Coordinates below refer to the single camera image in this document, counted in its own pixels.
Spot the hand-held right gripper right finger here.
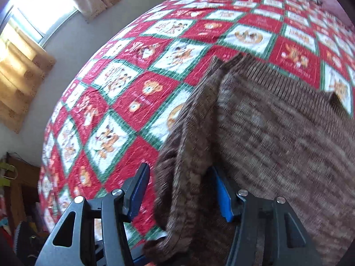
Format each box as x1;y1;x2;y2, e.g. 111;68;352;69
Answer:
209;166;323;266

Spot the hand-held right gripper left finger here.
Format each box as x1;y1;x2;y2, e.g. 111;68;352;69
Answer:
35;163;151;266

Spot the brown knitted sweater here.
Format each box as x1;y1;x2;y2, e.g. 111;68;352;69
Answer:
141;53;355;266

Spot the wooden cabinet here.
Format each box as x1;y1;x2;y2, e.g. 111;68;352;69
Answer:
0;152;42;228

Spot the red checkered printed bedspread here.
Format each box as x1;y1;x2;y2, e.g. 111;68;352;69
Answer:
37;0;355;244

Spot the pink pillow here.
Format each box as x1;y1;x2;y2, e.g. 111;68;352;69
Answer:
316;0;347;25

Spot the green strapped bag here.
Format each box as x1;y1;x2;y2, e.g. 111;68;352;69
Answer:
0;158;17;189

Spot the side wall window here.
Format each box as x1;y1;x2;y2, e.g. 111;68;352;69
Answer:
0;0;79;47

